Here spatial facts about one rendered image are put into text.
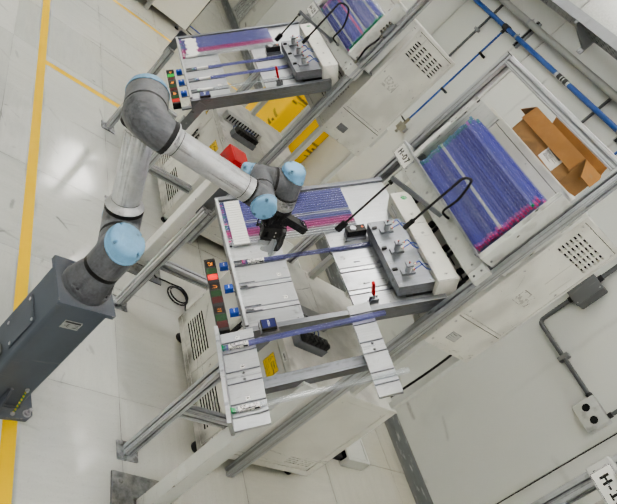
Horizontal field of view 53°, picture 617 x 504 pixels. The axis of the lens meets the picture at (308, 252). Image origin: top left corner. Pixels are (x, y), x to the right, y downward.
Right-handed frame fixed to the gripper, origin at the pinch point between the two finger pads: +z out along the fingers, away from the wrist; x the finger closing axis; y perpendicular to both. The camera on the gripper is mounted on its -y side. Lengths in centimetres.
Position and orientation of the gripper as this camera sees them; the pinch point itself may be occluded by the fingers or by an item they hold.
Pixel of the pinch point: (271, 252)
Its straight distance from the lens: 208.3
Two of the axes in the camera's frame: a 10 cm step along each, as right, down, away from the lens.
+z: -3.0, 7.3, 6.2
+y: -9.2, -0.5, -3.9
